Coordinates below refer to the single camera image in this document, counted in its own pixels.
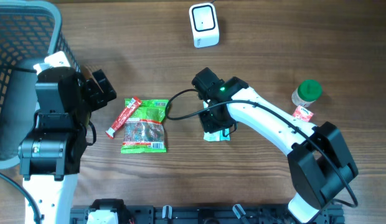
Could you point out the green lid jar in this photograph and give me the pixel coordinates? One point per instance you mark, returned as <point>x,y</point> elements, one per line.
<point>306,93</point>

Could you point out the mint green wipes pack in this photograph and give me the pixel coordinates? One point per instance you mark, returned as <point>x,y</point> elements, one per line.
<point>222,135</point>

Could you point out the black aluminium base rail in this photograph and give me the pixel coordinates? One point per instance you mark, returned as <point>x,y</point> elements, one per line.
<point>121,213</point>

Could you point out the grey plastic mesh basket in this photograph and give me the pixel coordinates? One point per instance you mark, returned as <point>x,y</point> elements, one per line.
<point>29,32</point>

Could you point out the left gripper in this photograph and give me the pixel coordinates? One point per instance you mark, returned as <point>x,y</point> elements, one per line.
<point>90,86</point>

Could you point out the clear gummy candy bag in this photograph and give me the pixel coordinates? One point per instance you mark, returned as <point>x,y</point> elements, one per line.
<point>143,136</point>

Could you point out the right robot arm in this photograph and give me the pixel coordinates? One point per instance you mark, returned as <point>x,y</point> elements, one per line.
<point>320,163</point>

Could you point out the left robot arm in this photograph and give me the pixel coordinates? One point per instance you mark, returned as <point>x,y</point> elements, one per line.
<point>50,154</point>

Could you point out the green snack bag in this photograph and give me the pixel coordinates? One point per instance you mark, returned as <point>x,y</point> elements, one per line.
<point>153,110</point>

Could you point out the red Kleenex tissue pack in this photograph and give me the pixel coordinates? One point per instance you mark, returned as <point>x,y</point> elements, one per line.
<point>303,114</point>

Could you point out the red candy bar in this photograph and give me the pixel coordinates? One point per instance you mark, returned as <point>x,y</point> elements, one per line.
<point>130,108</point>

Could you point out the white barcode scanner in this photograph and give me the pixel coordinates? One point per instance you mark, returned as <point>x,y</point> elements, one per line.
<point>204,25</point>

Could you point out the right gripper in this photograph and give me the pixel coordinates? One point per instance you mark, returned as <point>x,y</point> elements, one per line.
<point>210,126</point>

